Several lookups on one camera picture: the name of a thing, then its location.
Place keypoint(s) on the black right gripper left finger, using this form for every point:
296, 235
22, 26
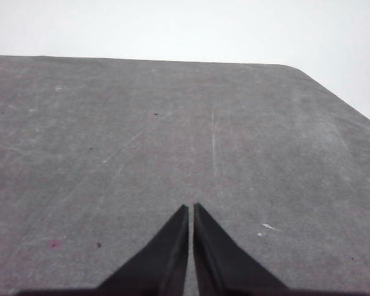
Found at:
163, 265

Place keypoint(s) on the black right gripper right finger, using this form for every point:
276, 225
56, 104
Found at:
222, 265

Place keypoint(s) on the grey table cloth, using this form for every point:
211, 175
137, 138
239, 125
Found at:
111, 138

